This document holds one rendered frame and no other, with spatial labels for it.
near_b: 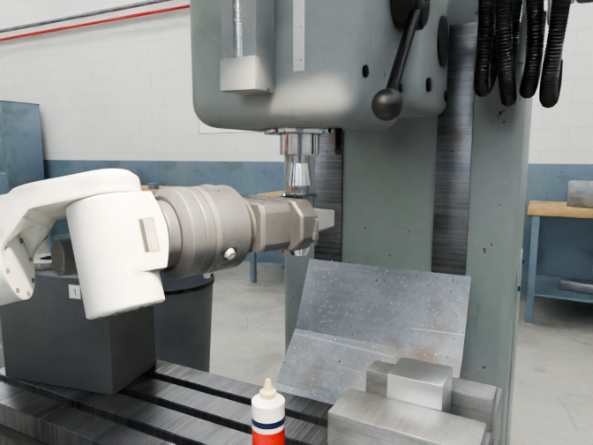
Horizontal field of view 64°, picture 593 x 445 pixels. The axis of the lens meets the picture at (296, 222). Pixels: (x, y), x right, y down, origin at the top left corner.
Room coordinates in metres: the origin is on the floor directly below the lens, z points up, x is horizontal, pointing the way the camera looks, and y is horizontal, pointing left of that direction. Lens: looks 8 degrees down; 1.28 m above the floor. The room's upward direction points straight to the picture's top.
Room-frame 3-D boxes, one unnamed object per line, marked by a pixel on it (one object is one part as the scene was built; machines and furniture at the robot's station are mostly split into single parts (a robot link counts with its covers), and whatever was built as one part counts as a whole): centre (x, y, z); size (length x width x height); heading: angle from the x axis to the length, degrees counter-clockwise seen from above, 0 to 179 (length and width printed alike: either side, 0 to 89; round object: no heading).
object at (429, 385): (0.50, -0.14, 1.01); 0.06 x 0.05 x 0.06; 61
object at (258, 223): (0.51, 0.06, 1.20); 0.13 x 0.12 x 0.10; 45
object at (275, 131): (0.57, 0.00, 1.31); 0.09 x 0.09 x 0.01
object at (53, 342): (0.78, 0.38, 1.00); 0.22 x 0.12 x 0.20; 73
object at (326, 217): (0.55, -0.02, 1.20); 0.06 x 0.02 x 0.03; 135
